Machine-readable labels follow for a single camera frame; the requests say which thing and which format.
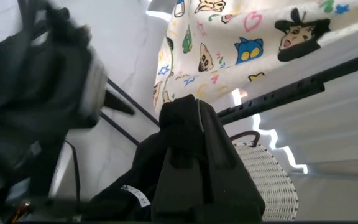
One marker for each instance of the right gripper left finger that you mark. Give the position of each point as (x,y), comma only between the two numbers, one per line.
(179,193)

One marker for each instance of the white curtain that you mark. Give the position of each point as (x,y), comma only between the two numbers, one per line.
(337,124)

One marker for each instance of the black garment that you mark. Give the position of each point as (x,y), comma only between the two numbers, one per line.
(154,161)

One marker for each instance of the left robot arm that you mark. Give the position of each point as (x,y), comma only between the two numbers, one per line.
(5,155)

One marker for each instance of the white laundry basket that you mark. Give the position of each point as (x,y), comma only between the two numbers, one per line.
(272,183)

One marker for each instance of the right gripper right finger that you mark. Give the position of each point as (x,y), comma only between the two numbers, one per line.
(228,186)

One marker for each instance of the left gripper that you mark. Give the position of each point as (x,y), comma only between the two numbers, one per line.
(67,87)

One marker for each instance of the black clothes rack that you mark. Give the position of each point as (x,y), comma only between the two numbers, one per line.
(275,96)

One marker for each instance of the cream printed garment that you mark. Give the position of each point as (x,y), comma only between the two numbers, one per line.
(228,37)

